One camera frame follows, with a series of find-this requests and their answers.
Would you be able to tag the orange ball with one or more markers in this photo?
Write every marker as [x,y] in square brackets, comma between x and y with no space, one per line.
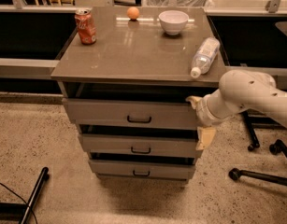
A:
[133,13]

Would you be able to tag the white bowl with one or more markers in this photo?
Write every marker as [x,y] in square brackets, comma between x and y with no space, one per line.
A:
[173,21]

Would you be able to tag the grey drawer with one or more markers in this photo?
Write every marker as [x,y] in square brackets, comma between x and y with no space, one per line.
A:
[131,114]
[142,169]
[134,145]

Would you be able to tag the black caster leg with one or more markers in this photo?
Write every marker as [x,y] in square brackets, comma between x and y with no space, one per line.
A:
[254,140]
[278,147]

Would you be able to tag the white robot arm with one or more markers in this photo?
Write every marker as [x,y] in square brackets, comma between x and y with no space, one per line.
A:
[239,90]

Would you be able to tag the black chair base leg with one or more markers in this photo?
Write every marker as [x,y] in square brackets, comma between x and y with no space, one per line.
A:
[235,174]

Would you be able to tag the red soda can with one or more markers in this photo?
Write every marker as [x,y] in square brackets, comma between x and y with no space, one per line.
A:
[85,26]

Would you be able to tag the grey middle drawer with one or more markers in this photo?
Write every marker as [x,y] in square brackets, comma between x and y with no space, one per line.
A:
[134,145]

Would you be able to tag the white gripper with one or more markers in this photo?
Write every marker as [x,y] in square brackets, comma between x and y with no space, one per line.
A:
[203,113]

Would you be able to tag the grey drawer cabinet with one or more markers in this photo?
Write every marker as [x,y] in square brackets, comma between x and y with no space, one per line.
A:
[137,61]

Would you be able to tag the grey top drawer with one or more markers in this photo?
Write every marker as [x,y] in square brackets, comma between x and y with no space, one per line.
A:
[131,114]

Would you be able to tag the black caster leg right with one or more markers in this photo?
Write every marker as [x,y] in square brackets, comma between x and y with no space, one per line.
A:
[278,147]

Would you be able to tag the black stand leg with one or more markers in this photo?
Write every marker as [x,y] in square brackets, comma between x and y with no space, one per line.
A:
[29,210]

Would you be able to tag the clear plastic water bottle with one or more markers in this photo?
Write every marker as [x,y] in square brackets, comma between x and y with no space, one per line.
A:
[204,57]

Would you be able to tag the grey bottom drawer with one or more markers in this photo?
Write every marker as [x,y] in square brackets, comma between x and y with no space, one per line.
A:
[142,169]

